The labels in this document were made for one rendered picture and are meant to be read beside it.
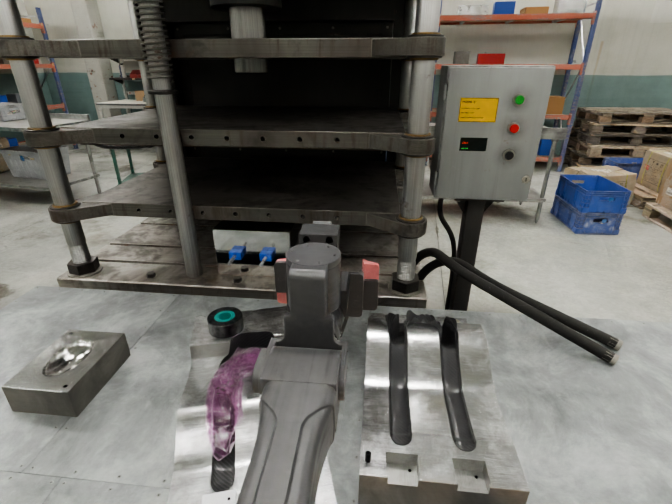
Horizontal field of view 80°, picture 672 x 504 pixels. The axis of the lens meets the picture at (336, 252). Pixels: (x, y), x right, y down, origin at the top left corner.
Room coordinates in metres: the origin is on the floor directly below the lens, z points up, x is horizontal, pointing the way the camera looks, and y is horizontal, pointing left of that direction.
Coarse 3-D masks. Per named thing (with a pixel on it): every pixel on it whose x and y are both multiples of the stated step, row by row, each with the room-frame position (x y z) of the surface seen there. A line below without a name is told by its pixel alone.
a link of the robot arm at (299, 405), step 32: (288, 352) 0.30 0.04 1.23; (320, 352) 0.30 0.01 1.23; (288, 384) 0.26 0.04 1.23; (320, 384) 0.26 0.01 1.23; (288, 416) 0.22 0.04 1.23; (320, 416) 0.23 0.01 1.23; (256, 448) 0.20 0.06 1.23; (288, 448) 0.19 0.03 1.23; (320, 448) 0.21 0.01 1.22; (256, 480) 0.17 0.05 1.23; (288, 480) 0.17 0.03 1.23
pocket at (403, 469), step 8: (392, 456) 0.46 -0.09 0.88; (400, 456) 0.46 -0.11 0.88; (408, 456) 0.46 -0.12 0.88; (416, 456) 0.45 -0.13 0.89; (392, 464) 0.46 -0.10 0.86; (400, 464) 0.46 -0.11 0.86; (408, 464) 0.46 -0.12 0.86; (416, 464) 0.45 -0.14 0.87; (392, 472) 0.44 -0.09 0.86; (400, 472) 0.44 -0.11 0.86; (408, 472) 0.44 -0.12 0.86; (416, 472) 0.44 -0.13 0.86; (392, 480) 0.42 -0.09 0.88; (400, 480) 0.43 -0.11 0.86; (408, 480) 0.43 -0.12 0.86; (416, 480) 0.43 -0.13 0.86
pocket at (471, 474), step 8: (456, 464) 0.45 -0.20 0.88; (464, 464) 0.45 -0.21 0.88; (472, 464) 0.44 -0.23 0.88; (480, 464) 0.44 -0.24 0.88; (456, 472) 0.44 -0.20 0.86; (464, 472) 0.44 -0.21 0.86; (472, 472) 0.44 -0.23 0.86; (480, 472) 0.44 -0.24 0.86; (464, 480) 0.43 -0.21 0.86; (472, 480) 0.43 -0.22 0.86; (480, 480) 0.43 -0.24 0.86; (488, 480) 0.41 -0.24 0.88; (464, 488) 0.41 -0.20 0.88; (472, 488) 0.41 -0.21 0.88; (480, 488) 0.41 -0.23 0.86; (488, 488) 0.40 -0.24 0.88
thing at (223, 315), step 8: (216, 312) 0.79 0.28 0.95; (224, 312) 0.79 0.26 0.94; (232, 312) 0.79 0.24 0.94; (240, 312) 0.79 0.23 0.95; (208, 320) 0.76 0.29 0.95; (216, 320) 0.76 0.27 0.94; (224, 320) 0.76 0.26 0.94; (232, 320) 0.76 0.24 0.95; (240, 320) 0.76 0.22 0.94; (208, 328) 0.76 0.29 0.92; (216, 328) 0.74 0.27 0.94; (224, 328) 0.74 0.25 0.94; (232, 328) 0.74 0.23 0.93; (240, 328) 0.76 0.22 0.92; (216, 336) 0.74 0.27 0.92; (224, 336) 0.74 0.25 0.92; (232, 336) 0.74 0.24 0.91
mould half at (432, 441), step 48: (384, 336) 0.72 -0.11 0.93; (432, 336) 0.72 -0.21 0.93; (480, 336) 0.71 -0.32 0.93; (384, 384) 0.62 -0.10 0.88; (432, 384) 0.62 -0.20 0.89; (480, 384) 0.61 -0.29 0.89; (384, 432) 0.50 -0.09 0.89; (432, 432) 0.50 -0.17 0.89; (480, 432) 0.50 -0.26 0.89; (384, 480) 0.41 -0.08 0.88; (432, 480) 0.41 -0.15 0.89
